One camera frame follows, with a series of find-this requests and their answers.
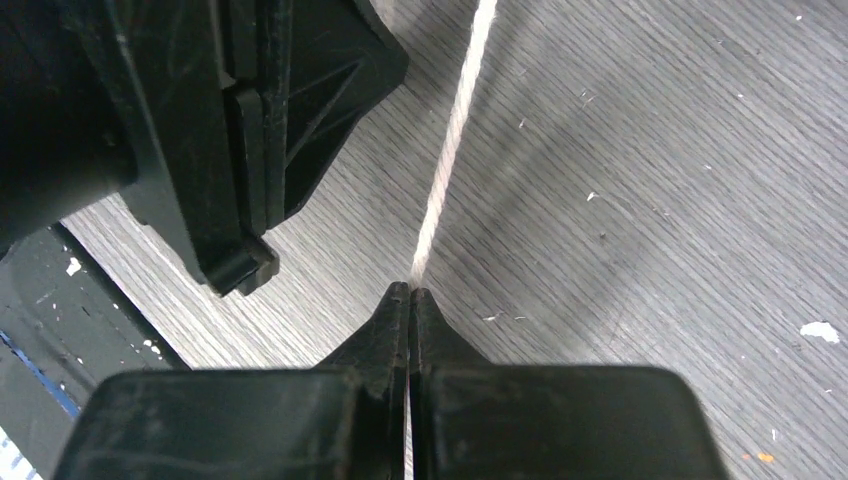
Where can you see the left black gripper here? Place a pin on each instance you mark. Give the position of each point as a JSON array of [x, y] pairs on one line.
[[215, 121]]

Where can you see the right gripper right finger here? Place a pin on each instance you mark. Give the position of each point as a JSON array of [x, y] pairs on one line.
[[475, 419]]

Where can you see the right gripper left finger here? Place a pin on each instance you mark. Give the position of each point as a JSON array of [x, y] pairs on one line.
[[341, 419]]

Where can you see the strawberry print ruffled blanket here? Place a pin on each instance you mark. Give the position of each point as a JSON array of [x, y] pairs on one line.
[[483, 19]]

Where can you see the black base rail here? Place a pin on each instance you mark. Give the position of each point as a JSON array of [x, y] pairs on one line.
[[66, 326]]

